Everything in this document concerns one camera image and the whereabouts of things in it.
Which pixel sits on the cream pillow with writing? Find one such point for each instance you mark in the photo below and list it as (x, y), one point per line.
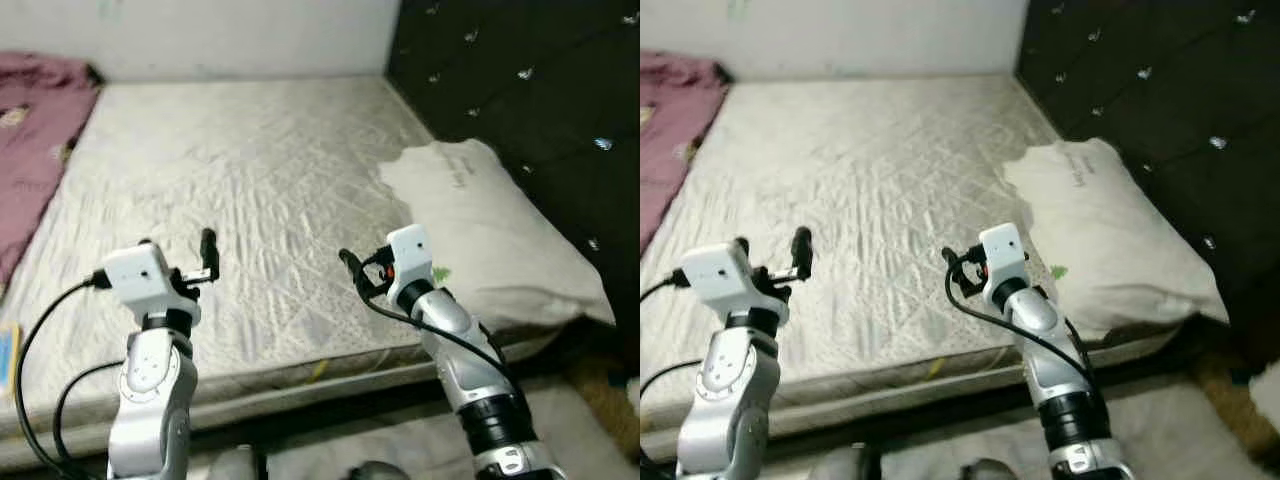
(500, 230)
(1110, 230)

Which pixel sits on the mauve cartoon print blanket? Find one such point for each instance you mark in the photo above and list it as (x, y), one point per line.
(35, 140)
(670, 130)

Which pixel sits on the colourful yellow-edged picture book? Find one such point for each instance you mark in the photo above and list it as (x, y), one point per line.
(8, 360)

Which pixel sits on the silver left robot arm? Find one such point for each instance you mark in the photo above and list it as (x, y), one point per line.
(150, 390)
(730, 390)

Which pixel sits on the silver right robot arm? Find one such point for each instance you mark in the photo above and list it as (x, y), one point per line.
(455, 340)
(1040, 320)

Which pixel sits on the grey quilted mattress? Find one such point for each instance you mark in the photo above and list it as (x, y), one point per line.
(860, 160)
(230, 160)

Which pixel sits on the grey left robot leg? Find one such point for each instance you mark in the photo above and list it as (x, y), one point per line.
(842, 465)
(235, 465)

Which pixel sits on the grey robot leg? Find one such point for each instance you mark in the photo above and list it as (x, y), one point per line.
(235, 465)
(378, 472)
(842, 465)
(990, 471)

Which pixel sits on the grey right robot leg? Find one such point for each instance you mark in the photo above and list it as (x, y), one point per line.
(378, 472)
(990, 471)

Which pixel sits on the brown speckled floor mat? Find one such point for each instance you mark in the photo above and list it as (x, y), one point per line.
(605, 400)
(1220, 400)

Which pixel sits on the black tufted headboard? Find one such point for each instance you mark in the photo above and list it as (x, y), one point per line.
(540, 100)
(1170, 100)

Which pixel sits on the white jagged cardboard piece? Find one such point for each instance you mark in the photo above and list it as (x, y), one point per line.
(1268, 390)

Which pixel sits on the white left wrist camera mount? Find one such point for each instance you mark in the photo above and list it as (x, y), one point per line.
(140, 275)
(720, 275)

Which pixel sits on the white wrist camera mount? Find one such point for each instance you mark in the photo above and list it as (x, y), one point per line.
(140, 275)
(720, 275)
(1003, 250)
(410, 255)

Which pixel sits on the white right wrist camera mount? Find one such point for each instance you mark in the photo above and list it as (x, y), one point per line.
(1003, 250)
(410, 255)

